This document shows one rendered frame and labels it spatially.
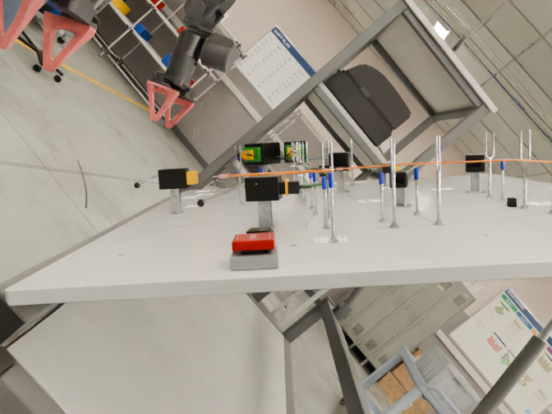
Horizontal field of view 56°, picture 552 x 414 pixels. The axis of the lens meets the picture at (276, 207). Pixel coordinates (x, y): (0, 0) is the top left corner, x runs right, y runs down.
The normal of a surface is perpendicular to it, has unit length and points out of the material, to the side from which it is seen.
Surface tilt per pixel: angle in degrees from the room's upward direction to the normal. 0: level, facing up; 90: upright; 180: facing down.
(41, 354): 0
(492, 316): 89
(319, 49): 90
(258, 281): 90
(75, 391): 0
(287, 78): 90
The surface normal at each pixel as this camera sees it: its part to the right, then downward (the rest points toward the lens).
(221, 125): -0.11, 0.00
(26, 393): 0.76, -0.64
